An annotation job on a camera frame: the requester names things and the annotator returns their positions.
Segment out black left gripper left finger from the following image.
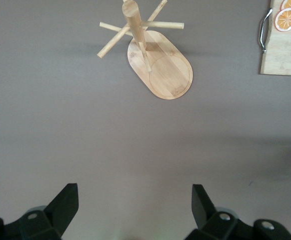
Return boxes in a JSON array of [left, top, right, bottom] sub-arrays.
[[19, 183, 80, 240]]

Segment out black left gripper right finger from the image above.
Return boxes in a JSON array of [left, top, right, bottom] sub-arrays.
[[191, 184, 256, 240]]

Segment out wooden mug tree rack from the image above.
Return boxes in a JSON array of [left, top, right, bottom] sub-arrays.
[[96, 0, 194, 101]]

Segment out bamboo cutting board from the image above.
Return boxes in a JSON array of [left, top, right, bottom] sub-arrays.
[[258, 0, 291, 77]]

